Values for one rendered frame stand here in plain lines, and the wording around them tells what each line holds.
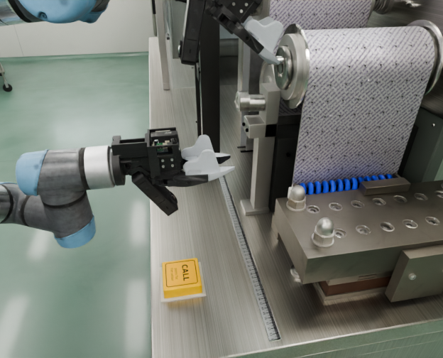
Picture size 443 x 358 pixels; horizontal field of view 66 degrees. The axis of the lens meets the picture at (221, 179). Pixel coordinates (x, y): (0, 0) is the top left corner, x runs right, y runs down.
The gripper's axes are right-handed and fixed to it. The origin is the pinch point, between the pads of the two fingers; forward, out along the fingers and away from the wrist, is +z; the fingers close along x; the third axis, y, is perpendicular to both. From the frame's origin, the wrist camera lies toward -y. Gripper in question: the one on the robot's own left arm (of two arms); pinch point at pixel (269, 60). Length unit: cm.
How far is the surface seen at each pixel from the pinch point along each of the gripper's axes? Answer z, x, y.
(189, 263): 8.9, -12.8, -37.3
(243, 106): 3.1, 2.7, -9.4
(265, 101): 6.3, 3.2, -6.2
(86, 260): 28, 85, -142
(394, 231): 28.5, -21.8, -7.0
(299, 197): 16.0, -13.2, -13.8
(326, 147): 18.6, -5.2, -4.8
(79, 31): -48, 551, -155
